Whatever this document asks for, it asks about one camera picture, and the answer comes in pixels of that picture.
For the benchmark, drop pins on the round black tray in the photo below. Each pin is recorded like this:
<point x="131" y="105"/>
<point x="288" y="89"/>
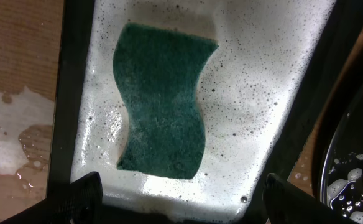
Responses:
<point x="341" y="186"/>

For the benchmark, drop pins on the black rectangular soap tray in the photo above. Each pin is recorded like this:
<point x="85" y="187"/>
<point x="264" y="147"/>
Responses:
<point x="260" y="94"/>

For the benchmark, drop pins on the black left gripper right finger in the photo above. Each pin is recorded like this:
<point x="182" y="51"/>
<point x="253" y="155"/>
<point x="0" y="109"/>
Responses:
<point x="287" y="204"/>

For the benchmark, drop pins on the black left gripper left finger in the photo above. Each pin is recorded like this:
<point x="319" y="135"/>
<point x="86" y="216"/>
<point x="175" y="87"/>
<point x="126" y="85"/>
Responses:
<point x="78" y="203"/>

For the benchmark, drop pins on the green yellow sponge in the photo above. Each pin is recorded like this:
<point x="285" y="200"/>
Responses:
<point x="156" y="72"/>

